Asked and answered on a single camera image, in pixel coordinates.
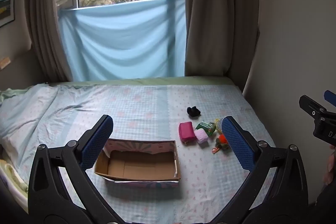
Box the white green pillow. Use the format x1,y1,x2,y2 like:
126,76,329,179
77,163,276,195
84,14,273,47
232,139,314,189
0,152,29,205

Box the green mattress sheet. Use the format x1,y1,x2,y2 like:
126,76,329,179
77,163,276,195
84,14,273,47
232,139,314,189
0,76,237,102

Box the checked floral bed sheet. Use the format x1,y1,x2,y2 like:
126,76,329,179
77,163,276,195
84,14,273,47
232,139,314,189
0,83,277,224

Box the orange pompom keychain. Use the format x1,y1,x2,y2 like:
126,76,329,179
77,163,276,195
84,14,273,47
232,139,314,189
210,134,233,155

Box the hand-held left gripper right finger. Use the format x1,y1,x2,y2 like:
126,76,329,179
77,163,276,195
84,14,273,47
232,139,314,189
218,115,308,224

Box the person's right forearm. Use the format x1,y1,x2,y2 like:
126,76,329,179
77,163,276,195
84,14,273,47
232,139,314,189
314,182,336,224

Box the green wet wipes packet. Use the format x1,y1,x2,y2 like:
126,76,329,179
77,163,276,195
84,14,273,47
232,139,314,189
195,121,216,135

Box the small yellow clear packet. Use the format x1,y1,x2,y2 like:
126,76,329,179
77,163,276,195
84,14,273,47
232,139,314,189
214,118,224,134

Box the cardboard box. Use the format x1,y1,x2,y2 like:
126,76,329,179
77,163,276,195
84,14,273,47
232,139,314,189
94,138,182,189

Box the light blue hanging cloth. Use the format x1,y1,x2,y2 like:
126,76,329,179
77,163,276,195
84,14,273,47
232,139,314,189
58,0,188,82

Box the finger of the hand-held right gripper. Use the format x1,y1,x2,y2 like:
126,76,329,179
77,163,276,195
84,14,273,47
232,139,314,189
299,94,328,120
324,90,336,107

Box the pink fluffy scrunchie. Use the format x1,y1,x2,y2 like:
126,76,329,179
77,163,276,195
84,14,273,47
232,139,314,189
194,129,209,145

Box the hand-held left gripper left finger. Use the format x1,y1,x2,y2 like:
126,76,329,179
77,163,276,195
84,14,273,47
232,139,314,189
28,114,116,224

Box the person's right hand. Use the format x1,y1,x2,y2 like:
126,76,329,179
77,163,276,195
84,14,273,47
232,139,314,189
326,147,336,187

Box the beige curtain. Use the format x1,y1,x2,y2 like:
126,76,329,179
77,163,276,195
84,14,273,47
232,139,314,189
183,0,260,78
25,0,80,83

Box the pink zip pouch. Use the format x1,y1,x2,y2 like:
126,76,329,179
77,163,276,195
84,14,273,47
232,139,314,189
179,121,197,145

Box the framed wall picture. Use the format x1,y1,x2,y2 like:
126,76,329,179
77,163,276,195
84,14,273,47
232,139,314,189
0,0,17,28

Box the black scrunchie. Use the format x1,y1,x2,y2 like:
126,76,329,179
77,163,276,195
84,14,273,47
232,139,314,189
186,106,201,118

